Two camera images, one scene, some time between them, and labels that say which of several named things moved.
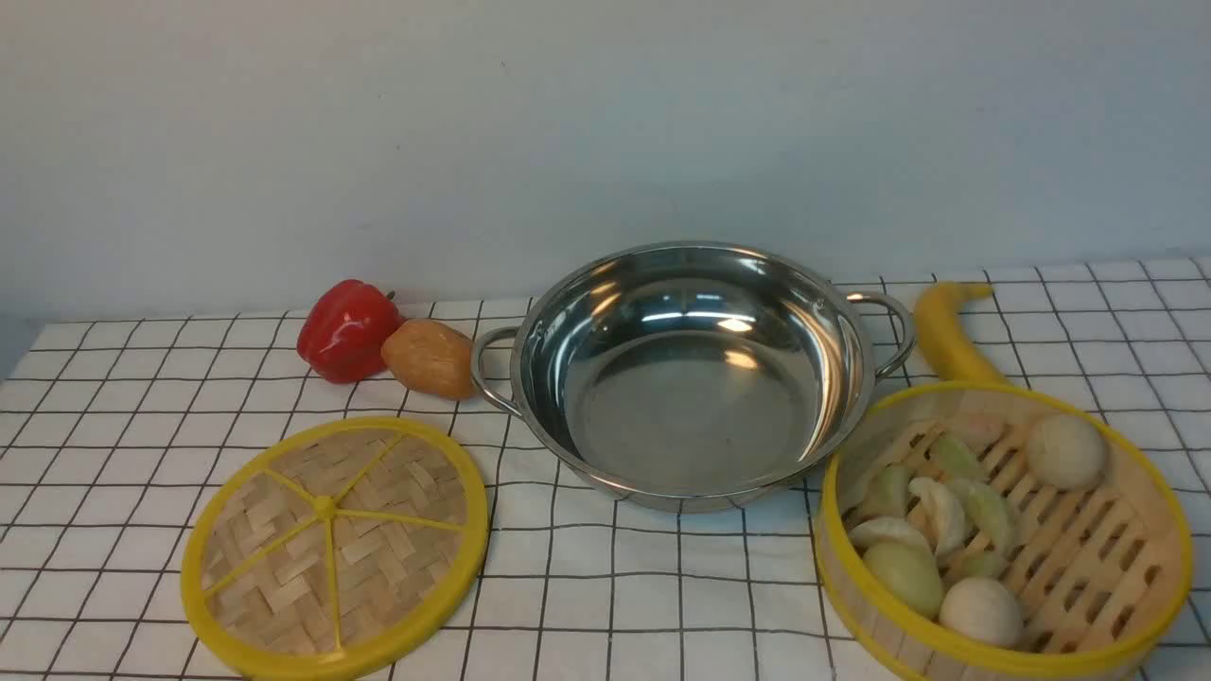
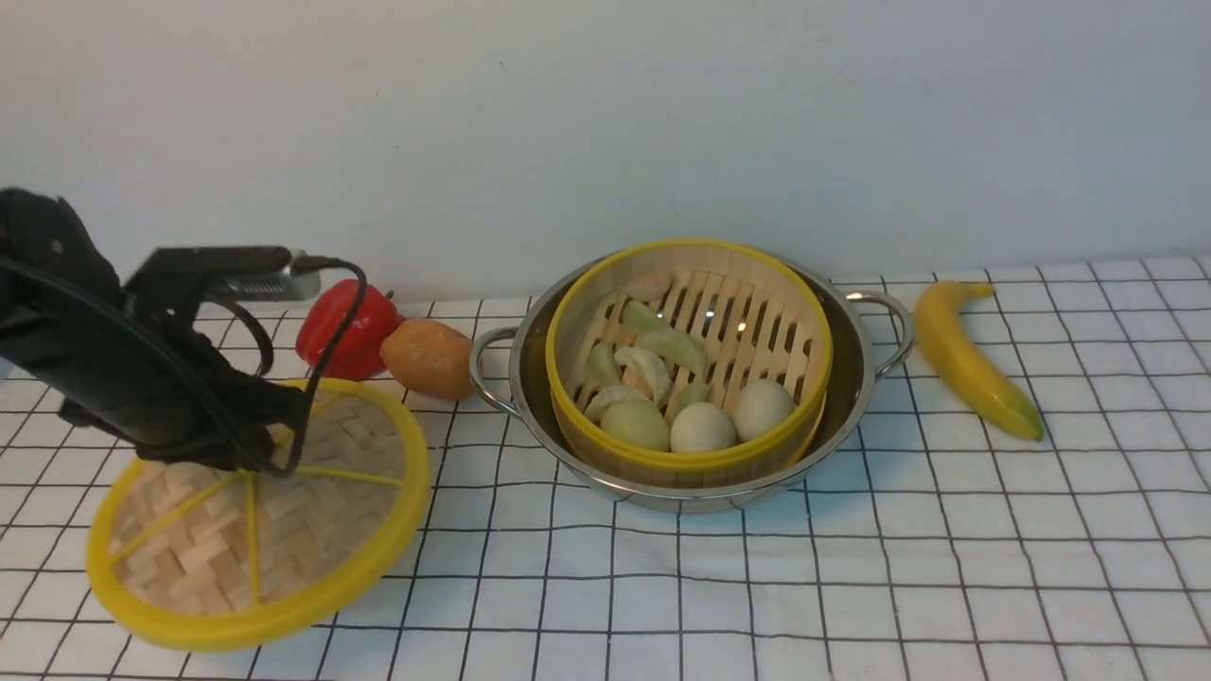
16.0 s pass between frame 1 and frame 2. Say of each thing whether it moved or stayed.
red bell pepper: stayed
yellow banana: stayed
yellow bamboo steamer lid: moved
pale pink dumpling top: moved
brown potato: stayed
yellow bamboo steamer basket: moved
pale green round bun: moved
